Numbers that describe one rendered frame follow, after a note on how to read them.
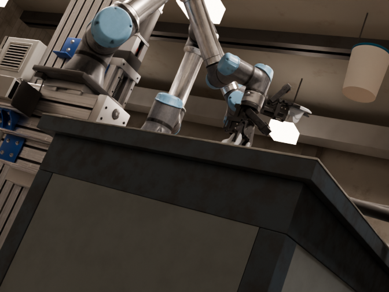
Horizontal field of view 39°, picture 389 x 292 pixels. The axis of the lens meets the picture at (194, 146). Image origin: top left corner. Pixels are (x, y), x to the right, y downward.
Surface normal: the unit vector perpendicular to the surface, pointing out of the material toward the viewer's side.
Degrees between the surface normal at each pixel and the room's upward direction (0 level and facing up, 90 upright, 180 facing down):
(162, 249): 90
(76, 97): 90
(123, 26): 97
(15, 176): 90
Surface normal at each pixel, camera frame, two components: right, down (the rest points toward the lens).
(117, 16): 0.29, -0.04
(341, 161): -0.41, -0.40
